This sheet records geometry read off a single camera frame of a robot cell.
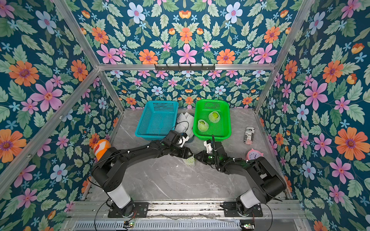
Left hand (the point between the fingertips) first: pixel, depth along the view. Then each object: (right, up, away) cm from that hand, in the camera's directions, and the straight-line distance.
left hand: (192, 153), depth 87 cm
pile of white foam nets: (-5, +18, +17) cm, 25 cm away
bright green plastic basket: (+22, +13, +20) cm, 32 cm away
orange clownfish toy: (-58, +3, +1) cm, 58 cm away
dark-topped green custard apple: (+7, +17, +13) cm, 22 cm away
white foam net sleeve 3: (-1, -4, -3) cm, 5 cm away
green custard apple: (+16, +23, +20) cm, 35 cm away
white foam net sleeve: (+16, +23, +20) cm, 35 cm away
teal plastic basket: (-28, +22, +27) cm, 45 cm away
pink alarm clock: (+40, -2, +4) cm, 40 cm away
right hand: (+3, -1, 0) cm, 3 cm away
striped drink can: (+40, +10, +14) cm, 44 cm away
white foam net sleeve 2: (+7, +17, +13) cm, 22 cm away
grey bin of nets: (-1, +7, +12) cm, 14 cm away
